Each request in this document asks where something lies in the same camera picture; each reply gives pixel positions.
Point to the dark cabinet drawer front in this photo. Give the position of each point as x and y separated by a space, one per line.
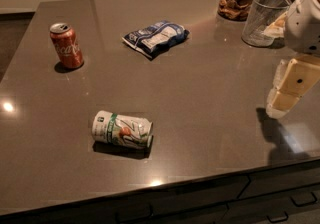
281 179

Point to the black drawer handle right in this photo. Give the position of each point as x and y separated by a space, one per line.
304 199

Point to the blue white snack bag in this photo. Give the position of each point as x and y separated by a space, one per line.
156 38

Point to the clear plastic measuring cup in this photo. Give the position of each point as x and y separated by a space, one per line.
261 14

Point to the black drawer handle lower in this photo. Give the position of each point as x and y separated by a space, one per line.
277 218

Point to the red Coca-Cola can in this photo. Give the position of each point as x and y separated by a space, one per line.
65 42

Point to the white green 7up can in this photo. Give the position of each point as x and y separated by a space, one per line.
122 130

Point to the black drawer handle left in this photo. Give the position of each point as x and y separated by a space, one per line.
131 213

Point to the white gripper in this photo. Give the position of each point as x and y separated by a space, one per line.
304 24

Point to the black drawer handle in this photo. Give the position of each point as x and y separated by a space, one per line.
131 213
304 199
277 218

